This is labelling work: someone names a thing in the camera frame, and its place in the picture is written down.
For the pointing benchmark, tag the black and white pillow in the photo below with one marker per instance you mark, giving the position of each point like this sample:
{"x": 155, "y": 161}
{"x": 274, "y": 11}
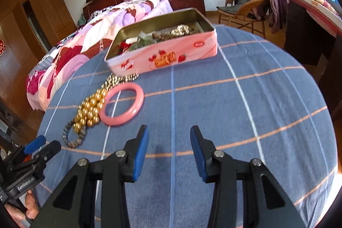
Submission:
{"x": 97, "y": 13}

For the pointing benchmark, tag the blue plaid tablecloth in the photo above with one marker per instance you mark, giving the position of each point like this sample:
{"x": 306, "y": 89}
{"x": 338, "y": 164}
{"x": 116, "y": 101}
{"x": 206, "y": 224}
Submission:
{"x": 240, "y": 110}

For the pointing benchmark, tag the wooden nightstand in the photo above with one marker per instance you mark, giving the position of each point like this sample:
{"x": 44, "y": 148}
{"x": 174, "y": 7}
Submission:
{"x": 189, "y": 6}

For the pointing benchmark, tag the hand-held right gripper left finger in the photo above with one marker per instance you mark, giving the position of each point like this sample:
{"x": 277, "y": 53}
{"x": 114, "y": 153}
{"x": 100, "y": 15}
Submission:
{"x": 140, "y": 156}

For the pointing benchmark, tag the red paper decoration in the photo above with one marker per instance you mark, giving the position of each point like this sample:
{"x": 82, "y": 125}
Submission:
{"x": 3, "y": 47}

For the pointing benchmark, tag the wooden wardrobe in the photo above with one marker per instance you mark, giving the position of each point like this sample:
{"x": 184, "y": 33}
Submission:
{"x": 16, "y": 17}

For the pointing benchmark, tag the wicker chair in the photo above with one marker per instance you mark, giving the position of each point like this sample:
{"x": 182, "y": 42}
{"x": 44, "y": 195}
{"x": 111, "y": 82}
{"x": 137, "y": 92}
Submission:
{"x": 245, "y": 11}

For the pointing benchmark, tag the pink purple scarf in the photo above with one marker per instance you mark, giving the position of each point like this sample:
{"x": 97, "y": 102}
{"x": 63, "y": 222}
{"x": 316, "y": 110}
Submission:
{"x": 275, "y": 1}

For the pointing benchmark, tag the red knot tassel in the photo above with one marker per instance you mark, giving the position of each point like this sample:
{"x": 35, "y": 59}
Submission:
{"x": 124, "y": 47}

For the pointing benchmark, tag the red and white mat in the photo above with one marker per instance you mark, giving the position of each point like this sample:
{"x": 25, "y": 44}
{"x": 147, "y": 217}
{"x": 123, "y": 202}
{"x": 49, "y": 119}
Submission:
{"x": 312, "y": 13}

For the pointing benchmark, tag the green bag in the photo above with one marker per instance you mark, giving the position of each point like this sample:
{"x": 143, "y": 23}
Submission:
{"x": 81, "y": 20}

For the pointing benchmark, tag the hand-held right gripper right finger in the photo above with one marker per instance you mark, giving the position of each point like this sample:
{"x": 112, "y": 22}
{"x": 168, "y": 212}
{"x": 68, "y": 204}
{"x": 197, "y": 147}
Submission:
{"x": 199, "y": 156}

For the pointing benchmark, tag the green jade bangle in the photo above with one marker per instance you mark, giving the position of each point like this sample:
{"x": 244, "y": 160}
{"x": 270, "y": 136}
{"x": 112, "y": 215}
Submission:
{"x": 143, "y": 41}

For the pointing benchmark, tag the pink metal tin box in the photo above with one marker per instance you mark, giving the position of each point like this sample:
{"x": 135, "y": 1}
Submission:
{"x": 173, "y": 57}

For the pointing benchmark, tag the person's left hand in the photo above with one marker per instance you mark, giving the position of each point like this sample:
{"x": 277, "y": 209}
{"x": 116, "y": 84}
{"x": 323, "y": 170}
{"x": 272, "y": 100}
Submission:
{"x": 32, "y": 204}

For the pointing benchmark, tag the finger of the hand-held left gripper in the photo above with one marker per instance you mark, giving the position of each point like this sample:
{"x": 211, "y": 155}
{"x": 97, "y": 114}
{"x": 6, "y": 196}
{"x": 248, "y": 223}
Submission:
{"x": 50, "y": 150}
{"x": 34, "y": 144}

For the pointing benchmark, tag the pink patchwork quilt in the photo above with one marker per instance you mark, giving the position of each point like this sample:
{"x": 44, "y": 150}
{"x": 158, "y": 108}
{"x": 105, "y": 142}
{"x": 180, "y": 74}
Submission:
{"x": 80, "y": 57}

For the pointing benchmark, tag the dark wooden desk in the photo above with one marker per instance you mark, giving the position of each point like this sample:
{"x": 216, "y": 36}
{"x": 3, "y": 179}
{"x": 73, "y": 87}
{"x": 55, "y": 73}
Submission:
{"x": 302, "y": 41}

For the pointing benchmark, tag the pink bangle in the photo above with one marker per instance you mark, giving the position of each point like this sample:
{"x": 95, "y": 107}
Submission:
{"x": 120, "y": 121}

